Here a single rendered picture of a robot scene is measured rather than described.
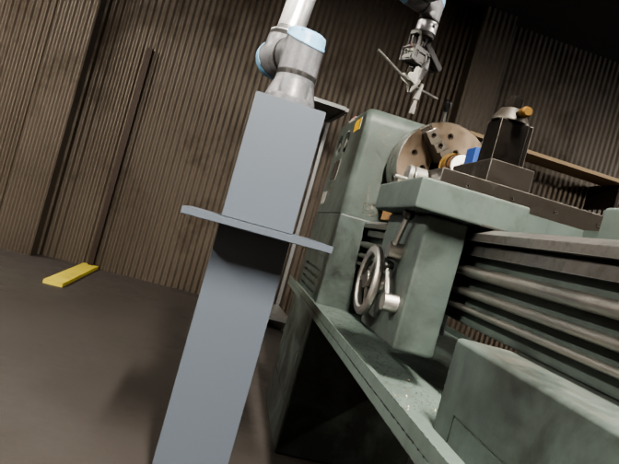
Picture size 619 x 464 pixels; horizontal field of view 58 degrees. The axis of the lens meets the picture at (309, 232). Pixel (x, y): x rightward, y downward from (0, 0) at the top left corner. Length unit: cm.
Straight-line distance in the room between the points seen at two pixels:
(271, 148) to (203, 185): 330
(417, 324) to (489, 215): 24
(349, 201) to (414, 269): 91
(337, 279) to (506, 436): 130
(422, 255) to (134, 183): 398
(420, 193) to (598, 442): 57
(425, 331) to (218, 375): 69
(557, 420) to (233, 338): 107
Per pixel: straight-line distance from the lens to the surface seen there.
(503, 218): 109
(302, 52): 163
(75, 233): 496
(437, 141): 183
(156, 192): 484
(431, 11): 217
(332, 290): 194
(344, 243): 193
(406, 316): 107
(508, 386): 72
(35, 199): 486
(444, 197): 104
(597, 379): 77
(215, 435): 164
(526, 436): 68
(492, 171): 122
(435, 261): 107
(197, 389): 160
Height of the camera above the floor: 77
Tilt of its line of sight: level
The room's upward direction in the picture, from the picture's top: 16 degrees clockwise
